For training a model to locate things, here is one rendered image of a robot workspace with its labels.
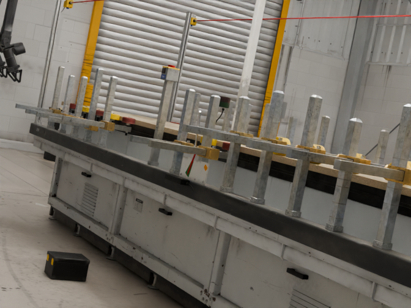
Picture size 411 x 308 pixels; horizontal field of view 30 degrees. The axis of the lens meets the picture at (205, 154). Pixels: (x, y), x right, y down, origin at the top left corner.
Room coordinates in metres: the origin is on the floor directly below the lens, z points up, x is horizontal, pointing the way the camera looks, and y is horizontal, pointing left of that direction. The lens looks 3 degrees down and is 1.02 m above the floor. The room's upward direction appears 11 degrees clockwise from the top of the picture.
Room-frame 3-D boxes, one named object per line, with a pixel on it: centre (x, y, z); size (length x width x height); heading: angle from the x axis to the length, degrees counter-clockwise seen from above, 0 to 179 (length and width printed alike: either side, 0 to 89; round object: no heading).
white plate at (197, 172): (3.57, 0.04, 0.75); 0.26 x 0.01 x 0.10; 30
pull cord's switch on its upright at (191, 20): (6.33, 0.32, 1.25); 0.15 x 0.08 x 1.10; 30
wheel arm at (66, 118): (4.57, 0.67, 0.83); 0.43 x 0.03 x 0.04; 120
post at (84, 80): (5.07, 0.88, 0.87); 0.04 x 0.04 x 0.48; 30
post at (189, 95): (3.78, 0.13, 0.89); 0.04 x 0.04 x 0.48; 30
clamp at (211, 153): (3.54, -0.01, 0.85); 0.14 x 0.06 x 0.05; 30
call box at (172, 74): (4.00, 0.26, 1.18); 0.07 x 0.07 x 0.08; 30
